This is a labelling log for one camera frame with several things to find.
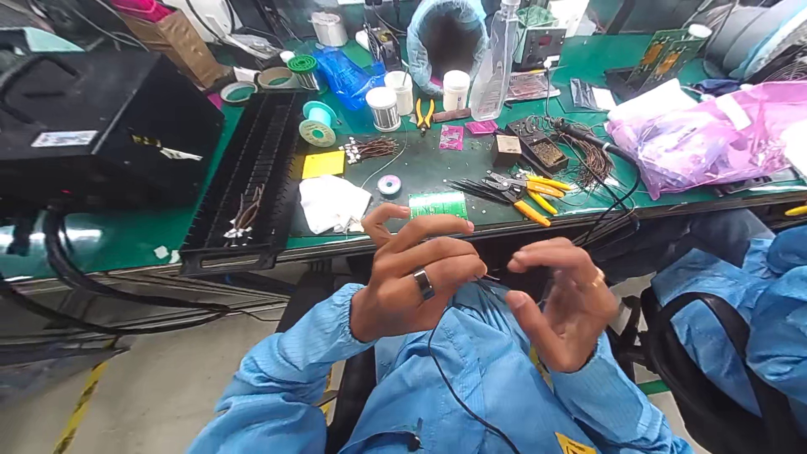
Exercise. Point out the wooden block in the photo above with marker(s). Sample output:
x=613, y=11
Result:
x=507, y=150

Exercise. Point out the black chair with armrest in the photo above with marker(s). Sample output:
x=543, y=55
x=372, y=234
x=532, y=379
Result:
x=687, y=372

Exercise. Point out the brown stick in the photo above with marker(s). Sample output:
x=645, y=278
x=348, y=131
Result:
x=452, y=115

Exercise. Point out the clear plastic bottle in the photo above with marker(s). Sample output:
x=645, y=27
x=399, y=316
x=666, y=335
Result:
x=492, y=79

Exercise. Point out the black soldering iron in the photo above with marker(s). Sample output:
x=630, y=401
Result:
x=583, y=137

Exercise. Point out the green-topped solder reel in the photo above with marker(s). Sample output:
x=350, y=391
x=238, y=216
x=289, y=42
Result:
x=302, y=64

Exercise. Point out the person's left hand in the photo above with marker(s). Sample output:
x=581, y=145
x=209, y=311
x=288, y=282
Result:
x=394, y=302

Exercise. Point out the large black machine box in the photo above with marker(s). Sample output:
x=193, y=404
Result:
x=151, y=120

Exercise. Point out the person's right hand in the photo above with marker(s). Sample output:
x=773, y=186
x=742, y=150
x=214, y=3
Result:
x=570, y=315

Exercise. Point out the white cloth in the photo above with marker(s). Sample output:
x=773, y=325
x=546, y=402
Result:
x=333, y=200

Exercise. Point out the small yellow-black pliers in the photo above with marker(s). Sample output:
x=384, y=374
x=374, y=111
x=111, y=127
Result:
x=425, y=121

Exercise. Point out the small black device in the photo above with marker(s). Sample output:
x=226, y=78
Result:
x=383, y=47

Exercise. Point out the blue plastic bag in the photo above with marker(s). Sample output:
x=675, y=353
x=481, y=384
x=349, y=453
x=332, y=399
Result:
x=347, y=79

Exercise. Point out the pink printed packet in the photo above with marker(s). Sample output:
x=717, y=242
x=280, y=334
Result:
x=451, y=137

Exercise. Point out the printed paper sheet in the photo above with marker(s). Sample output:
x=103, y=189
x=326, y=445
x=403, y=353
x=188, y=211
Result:
x=529, y=86

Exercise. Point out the person's left ring finger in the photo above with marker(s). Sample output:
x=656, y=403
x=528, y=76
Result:
x=429, y=228

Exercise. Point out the person's left little finger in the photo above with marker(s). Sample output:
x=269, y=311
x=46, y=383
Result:
x=376, y=222

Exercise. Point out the white jar with lid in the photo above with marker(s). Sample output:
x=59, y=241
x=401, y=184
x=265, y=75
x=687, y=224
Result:
x=455, y=94

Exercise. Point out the black soldering station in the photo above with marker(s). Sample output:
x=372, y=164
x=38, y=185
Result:
x=541, y=47

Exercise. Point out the black soldering iron stand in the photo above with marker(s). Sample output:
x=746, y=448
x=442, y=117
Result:
x=547, y=154

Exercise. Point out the black tweezers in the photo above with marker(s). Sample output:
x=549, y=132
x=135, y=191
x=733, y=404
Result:
x=479, y=189

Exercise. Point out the green-topped workbench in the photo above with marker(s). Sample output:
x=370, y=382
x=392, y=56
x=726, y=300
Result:
x=246, y=148

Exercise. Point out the brown cardboard box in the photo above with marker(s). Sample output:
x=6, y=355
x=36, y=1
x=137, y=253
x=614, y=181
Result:
x=180, y=44

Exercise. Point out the person's left index finger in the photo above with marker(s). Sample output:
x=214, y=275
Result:
x=451, y=275

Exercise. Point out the yellow sticky note pad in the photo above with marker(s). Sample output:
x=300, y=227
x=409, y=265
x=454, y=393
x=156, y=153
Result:
x=323, y=164

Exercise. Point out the pink flat packet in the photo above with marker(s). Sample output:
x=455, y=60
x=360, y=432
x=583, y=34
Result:
x=481, y=127

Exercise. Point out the white spool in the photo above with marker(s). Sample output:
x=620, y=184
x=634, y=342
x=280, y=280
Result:
x=330, y=30

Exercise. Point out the pink plastic bag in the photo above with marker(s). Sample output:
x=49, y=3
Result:
x=684, y=142

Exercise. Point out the white paper sheet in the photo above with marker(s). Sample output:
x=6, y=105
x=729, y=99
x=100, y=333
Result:
x=655, y=101

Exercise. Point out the white plastic cup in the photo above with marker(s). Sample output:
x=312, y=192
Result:
x=403, y=94

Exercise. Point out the green circuit board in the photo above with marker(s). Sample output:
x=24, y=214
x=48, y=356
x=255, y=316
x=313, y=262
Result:
x=438, y=205

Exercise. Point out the green-lined tape roll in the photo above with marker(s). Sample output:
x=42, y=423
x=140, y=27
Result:
x=238, y=86

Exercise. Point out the bright pink bag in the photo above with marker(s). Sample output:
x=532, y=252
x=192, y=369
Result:
x=145, y=7

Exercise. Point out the person's right forearm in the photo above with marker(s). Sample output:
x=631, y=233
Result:
x=615, y=403

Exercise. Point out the person's left middle finger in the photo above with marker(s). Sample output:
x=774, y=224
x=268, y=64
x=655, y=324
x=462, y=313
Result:
x=435, y=252

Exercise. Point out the upright green circuit boards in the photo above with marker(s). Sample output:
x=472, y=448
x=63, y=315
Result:
x=664, y=55

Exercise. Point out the person's right fingers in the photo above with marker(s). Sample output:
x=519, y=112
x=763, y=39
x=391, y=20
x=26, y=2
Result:
x=558, y=257

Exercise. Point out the black packet with white label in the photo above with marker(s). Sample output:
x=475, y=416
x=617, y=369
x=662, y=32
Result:
x=586, y=94

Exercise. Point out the black slotted rack tray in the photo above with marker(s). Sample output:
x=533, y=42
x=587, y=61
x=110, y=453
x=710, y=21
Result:
x=214, y=202

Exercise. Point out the beige tape roll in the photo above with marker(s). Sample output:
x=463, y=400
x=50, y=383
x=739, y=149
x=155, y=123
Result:
x=265, y=77

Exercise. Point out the small purple-white solder spool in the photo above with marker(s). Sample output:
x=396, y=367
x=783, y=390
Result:
x=389, y=190

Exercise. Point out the person's left forearm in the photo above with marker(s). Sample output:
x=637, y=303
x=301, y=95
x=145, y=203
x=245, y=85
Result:
x=287, y=372

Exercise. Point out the person's right thumb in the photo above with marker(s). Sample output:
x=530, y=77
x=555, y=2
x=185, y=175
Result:
x=533, y=325

